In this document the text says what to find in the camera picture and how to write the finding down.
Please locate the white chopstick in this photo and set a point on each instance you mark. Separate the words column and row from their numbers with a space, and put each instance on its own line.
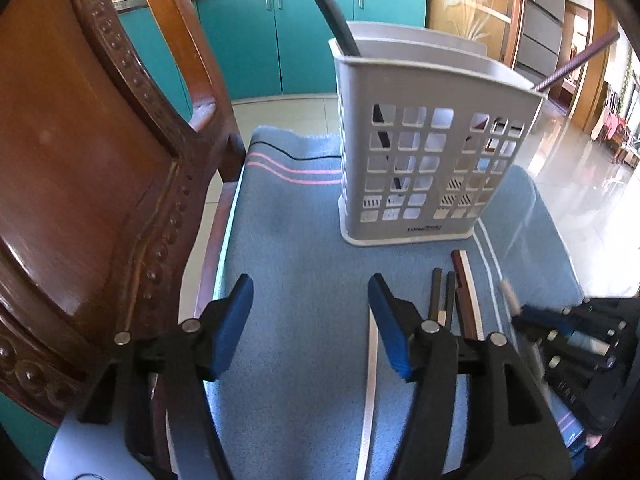
column 474, row 305

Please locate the dark square chopstick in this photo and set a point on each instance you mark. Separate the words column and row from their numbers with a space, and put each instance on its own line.
column 449, row 300

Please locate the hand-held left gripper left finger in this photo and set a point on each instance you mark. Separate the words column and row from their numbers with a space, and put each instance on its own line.
column 235, row 320

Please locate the teal base cabinets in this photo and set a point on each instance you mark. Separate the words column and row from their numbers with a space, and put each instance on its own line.
column 240, row 40

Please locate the light wooden chopstick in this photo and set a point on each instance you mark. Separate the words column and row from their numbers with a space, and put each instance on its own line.
column 511, row 296

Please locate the blue striped towel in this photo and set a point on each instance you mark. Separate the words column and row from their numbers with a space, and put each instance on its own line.
column 300, row 260

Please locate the dark brown chopstick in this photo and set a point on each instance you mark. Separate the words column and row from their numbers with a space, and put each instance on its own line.
column 435, row 295

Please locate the carved wooden chair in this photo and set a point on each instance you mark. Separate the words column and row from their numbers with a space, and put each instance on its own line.
column 75, row 160

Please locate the grey refrigerator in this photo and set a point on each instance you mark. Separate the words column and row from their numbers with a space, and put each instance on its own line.
column 542, row 20

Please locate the wood framed glass door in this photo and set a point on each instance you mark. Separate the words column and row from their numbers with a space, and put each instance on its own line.
column 470, row 5

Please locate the wooden doorway frame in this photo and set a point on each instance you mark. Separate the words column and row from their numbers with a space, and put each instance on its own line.
column 595, row 85

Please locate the grey plastic utensil holder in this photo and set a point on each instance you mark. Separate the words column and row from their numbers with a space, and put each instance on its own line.
column 450, row 91

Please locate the long black chopstick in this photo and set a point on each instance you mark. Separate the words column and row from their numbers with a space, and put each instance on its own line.
column 334, row 10

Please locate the ridged dark red chopstick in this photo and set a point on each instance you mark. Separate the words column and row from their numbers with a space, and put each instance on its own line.
column 575, row 63

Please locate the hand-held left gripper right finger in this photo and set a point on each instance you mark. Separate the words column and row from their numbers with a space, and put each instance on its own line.
column 389, row 332

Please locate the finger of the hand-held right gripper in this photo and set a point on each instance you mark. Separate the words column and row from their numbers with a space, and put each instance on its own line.
column 575, row 360
column 545, row 319

